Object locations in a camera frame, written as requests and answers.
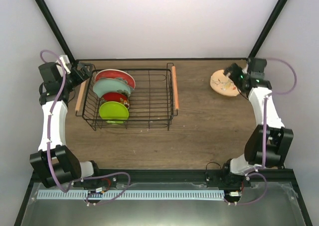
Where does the light blue plate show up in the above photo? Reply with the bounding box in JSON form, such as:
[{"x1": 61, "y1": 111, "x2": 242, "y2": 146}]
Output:
[{"x1": 93, "y1": 78, "x2": 131, "y2": 98}]

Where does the light blue slotted strip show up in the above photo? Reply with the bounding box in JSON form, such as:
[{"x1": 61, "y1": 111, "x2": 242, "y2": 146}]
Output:
[{"x1": 36, "y1": 190, "x2": 225, "y2": 201}]

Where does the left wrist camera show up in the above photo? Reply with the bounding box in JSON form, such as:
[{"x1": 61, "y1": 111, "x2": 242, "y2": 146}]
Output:
[{"x1": 59, "y1": 55, "x2": 72, "y2": 74}]

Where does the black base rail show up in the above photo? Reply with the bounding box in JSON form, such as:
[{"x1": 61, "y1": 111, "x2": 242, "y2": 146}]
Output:
[{"x1": 72, "y1": 168, "x2": 296, "y2": 188}]

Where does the lime green plate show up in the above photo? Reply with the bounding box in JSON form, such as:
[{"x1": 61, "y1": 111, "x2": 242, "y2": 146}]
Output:
[{"x1": 99, "y1": 101, "x2": 129, "y2": 124}]

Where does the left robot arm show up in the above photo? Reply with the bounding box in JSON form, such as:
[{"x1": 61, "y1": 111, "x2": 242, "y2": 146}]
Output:
[{"x1": 29, "y1": 62, "x2": 102, "y2": 188}]

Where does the black frame post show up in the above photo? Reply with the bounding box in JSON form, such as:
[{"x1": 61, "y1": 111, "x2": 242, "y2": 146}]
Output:
[
  {"x1": 248, "y1": 0, "x2": 288, "y2": 58},
  {"x1": 35, "y1": 0, "x2": 75, "y2": 63}
]

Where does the beige floral plate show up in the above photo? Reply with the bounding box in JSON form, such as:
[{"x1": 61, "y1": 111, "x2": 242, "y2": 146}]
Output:
[{"x1": 210, "y1": 70, "x2": 240, "y2": 97}]

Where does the left black frame post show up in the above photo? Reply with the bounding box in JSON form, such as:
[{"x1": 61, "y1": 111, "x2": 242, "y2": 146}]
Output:
[{"x1": 35, "y1": 0, "x2": 75, "y2": 63}]

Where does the metal front panel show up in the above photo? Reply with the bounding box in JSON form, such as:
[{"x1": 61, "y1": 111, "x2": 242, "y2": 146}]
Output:
[{"x1": 21, "y1": 182, "x2": 306, "y2": 226}]

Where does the small red floral plate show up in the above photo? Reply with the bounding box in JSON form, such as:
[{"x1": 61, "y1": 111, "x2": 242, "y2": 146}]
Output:
[{"x1": 101, "y1": 92, "x2": 130, "y2": 109}]

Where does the large red blue-flower plate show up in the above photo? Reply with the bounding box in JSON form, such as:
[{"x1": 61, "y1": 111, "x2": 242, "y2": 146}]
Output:
[{"x1": 95, "y1": 69, "x2": 136, "y2": 90}]

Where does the right wooden rack handle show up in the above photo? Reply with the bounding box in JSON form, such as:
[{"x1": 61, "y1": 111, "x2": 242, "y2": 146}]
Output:
[{"x1": 171, "y1": 66, "x2": 179, "y2": 111}]

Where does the right black frame post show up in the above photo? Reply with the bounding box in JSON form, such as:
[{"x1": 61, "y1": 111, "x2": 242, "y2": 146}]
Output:
[{"x1": 248, "y1": 0, "x2": 288, "y2": 58}]

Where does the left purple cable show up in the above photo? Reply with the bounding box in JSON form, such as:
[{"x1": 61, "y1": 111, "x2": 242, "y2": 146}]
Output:
[{"x1": 39, "y1": 50, "x2": 132, "y2": 206}]

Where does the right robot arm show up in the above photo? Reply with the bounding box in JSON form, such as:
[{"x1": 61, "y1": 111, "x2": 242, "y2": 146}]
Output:
[{"x1": 221, "y1": 58, "x2": 294, "y2": 188}]

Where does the black wire dish rack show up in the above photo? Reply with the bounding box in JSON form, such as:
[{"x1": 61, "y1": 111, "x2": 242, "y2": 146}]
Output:
[{"x1": 75, "y1": 63, "x2": 178, "y2": 130}]

